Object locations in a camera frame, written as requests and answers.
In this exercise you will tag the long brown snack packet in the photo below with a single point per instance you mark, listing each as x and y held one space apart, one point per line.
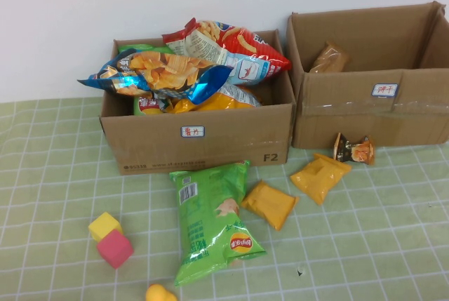
329 58

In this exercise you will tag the red fries snack bag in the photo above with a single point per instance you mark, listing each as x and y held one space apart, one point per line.
252 45

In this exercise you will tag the small black orange snack packet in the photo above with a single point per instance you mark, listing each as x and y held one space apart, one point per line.
354 152

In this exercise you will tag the cardboard box marked F2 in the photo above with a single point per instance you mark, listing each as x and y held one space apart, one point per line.
228 139

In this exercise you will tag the yellow chip bag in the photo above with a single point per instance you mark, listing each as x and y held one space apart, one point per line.
224 101

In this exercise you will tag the green bag with red label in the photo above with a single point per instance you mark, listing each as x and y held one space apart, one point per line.
147 104

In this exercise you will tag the blue chip bag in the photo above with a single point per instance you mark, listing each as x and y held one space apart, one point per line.
168 69

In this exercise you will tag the large green Lay's chip bag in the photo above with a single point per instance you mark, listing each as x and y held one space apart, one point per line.
207 217

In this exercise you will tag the large taped cardboard box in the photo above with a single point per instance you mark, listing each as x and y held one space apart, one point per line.
336 122

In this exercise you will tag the plain green chip bag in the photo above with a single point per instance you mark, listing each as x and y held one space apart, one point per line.
140 47

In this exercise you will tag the yellow foam cube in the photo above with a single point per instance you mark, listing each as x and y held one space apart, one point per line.
103 224

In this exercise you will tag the pink foam cube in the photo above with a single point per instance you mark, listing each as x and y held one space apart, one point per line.
114 248

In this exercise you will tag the green checkered tablecloth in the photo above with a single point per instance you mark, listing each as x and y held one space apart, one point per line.
70 181

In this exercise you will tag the yellow rubber duck toy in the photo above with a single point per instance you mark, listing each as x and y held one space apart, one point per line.
158 294

